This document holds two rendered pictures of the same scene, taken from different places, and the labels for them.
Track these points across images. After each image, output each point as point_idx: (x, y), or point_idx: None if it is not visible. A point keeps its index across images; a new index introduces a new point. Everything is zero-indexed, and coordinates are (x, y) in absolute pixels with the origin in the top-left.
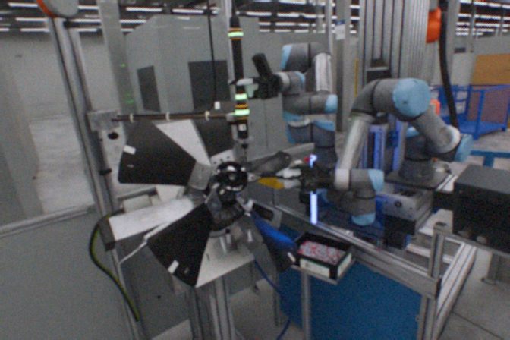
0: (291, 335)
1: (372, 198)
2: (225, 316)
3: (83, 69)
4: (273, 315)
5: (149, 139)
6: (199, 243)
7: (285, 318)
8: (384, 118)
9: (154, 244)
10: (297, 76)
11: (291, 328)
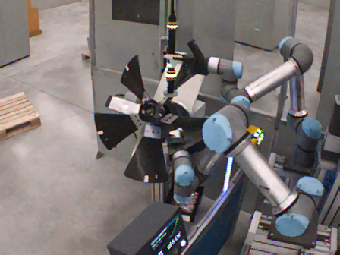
0: (220, 254)
1: (177, 184)
2: (158, 193)
3: (167, 12)
4: (234, 239)
5: (133, 67)
6: (119, 133)
7: (234, 247)
8: (334, 155)
9: (96, 117)
10: (231, 67)
11: (226, 253)
